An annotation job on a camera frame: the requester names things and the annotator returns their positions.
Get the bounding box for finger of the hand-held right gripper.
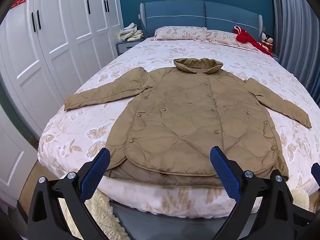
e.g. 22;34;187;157
294;162;320;230

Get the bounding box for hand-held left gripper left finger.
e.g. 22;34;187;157
26;147;112;240

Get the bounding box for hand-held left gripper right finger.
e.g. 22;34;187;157
209;146;300;240

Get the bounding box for tan quilted coat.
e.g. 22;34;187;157
64;57;312;183

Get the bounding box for pink butterfly print blanket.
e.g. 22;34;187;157
37;39;320;218

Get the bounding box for cream fluffy rug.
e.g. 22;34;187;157
60;187;312;240

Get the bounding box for blue nightstand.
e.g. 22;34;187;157
116;38;145;55

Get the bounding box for pink floral pillow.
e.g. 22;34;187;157
153;26;209;40
206;29;260;52

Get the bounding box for red garment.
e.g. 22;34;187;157
234;26;274;57

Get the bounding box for grey blue curtain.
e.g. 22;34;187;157
270;0;320;80

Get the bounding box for pile of cream cloths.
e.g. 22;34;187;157
117;22;144;42

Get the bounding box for white wardrobe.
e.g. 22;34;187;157
0;0;124;198

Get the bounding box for blue upholstered headboard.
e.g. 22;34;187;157
139;0;263;39

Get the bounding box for grey bed frame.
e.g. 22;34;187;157
110;200;253;240

